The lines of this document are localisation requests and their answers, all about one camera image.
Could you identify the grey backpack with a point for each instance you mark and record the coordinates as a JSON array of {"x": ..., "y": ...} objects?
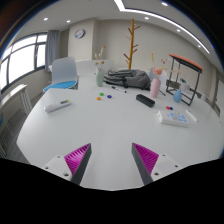
[{"x": 128, "y": 78}]

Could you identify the grey curtain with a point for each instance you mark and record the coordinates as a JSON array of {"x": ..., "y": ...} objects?
[{"x": 52, "y": 48}]

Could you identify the green ceramic vase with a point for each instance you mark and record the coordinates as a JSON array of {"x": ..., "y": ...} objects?
[{"x": 100, "y": 78}]

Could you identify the pink ceramic vase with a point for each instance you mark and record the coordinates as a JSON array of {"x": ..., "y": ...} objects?
[{"x": 155, "y": 87}]

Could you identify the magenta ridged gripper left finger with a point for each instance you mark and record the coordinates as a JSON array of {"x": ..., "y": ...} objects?
[{"x": 77, "y": 161}]

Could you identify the wooden coat tree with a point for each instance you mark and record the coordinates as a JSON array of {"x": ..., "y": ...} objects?
[{"x": 133, "y": 47}]

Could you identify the white chair blue cushion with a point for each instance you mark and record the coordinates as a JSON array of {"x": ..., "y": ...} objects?
[{"x": 64, "y": 74}]

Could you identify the black metal rack orange top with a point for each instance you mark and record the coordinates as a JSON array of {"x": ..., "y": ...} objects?
[{"x": 184, "y": 74}]

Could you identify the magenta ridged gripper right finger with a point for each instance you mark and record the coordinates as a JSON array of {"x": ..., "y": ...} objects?
[{"x": 145, "y": 160}]

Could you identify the blue ceramic vase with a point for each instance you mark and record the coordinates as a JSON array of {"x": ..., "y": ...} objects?
[{"x": 177, "y": 96}]

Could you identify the white vase behind pink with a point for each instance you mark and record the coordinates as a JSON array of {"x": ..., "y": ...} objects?
[{"x": 163, "y": 79}]

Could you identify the black rectangular case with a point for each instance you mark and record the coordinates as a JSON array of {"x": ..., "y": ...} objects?
[{"x": 145, "y": 100}]

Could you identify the round wall clock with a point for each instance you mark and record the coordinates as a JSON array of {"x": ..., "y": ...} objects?
[{"x": 79, "y": 33}]

